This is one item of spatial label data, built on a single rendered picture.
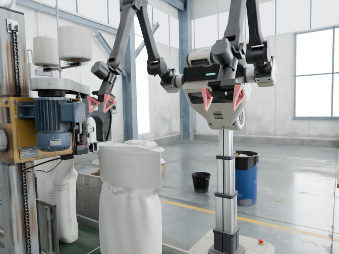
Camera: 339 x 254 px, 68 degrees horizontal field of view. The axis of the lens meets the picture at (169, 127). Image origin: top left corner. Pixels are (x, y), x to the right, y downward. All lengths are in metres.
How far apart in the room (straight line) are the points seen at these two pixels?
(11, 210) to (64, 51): 0.82
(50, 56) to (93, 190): 1.13
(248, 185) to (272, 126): 5.93
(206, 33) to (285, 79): 3.44
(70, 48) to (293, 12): 8.67
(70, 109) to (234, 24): 0.77
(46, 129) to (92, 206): 1.15
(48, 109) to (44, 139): 0.14
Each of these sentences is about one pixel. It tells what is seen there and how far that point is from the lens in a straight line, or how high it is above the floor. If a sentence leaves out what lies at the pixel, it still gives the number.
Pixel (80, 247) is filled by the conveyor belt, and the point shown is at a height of 0.38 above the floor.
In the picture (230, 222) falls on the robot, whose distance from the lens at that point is 1.82.
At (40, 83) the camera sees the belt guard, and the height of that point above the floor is 1.39.
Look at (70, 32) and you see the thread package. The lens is 1.39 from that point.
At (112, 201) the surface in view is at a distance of 1.49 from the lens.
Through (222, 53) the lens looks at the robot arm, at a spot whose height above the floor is 1.44.
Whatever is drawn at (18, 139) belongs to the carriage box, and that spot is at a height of 1.14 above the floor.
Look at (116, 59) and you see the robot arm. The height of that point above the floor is 1.51.
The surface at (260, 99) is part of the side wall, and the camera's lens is 9.30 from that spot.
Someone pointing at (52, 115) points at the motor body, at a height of 1.25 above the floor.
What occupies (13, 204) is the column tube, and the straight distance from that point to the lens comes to 1.50.
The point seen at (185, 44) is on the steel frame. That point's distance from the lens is 10.42.
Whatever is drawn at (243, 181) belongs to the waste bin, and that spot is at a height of 0.32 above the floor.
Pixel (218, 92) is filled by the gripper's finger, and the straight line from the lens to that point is 0.91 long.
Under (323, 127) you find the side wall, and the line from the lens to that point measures 9.05.
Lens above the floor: 1.27
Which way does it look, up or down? 4 degrees down
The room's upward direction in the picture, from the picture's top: 1 degrees counter-clockwise
